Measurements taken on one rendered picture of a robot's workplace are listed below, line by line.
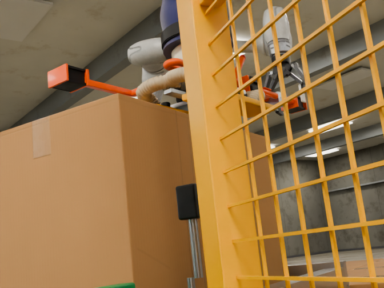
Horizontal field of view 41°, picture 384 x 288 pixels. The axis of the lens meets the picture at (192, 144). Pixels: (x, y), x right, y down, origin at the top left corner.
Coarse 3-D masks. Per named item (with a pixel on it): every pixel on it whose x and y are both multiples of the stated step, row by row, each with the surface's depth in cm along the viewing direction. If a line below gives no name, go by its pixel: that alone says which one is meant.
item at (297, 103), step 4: (296, 100) 198; (300, 100) 203; (288, 104) 200; (296, 104) 198; (300, 104) 202; (304, 104) 204; (288, 108) 200; (292, 108) 199; (296, 108) 200; (300, 108) 201; (304, 108) 203; (292, 112) 206; (296, 112) 206
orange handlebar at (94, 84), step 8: (168, 64) 144; (176, 64) 144; (96, 88) 156; (104, 88) 158; (112, 88) 161; (120, 88) 164; (136, 88) 167; (264, 88) 182; (136, 96) 168; (272, 96) 185
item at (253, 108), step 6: (186, 96) 138; (246, 96) 154; (240, 102) 146; (246, 102) 146; (252, 102) 149; (258, 102) 151; (240, 108) 152; (246, 108) 152; (252, 108) 153; (258, 108) 154; (252, 114) 160
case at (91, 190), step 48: (0, 144) 102; (48, 144) 94; (96, 144) 88; (144, 144) 90; (0, 192) 100; (48, 192) 93; (96, 192) 86; (144, 192) 87; (0, 240) 99; (48, 240) 91; (96, 240) 85; (144, 240) 84
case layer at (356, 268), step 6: (348, 264) 226; (354, 264) 221; (360, 264) 216; (366, 264) 213; (378, 264) 203; (348, 270) 187; (354, 270) 183; (360, 270) 180; (366, 270) 177; (378, 270) 171; (348, 276) 162; (354, 276) 159; (360, 276) 157; (366, 276) 154; (378, 276) 150; (354, 282) 139; (360, 282) 137; (366, 282) 135; (378, 282) 132
